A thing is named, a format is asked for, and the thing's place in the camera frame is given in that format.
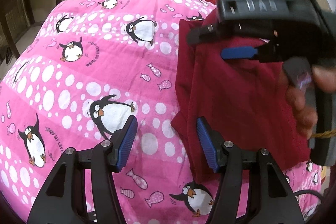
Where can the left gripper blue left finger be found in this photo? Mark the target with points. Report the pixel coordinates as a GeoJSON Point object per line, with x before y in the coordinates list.
{"type": "Point", "coordinates": [61, 199]}

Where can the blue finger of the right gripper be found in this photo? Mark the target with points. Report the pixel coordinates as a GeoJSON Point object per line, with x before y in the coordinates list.
{"type": "Point", "coordinates": [211, 33]}
{"type": "Point", "coordinates": [247, 52]}

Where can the pink penguin blanket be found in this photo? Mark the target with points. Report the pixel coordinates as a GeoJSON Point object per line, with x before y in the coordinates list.
{"type": "Point", "coordinates": [92, 65]}

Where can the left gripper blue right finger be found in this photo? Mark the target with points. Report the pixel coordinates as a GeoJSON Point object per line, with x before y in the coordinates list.
{"type": "Point", "coordinates": [270, 197]}

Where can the dark wooden side table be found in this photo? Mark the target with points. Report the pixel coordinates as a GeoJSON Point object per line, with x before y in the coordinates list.
{"type": "Point", "coordinates": [23, 3]}

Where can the dark red sweater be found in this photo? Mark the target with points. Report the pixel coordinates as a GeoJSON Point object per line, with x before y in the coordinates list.
{"type": "Point", "coordinates": [241, 99]}

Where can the person's right hand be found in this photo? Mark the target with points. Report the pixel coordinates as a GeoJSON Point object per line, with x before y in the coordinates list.
{"type": "Point", "coordinates": [306, 117]}

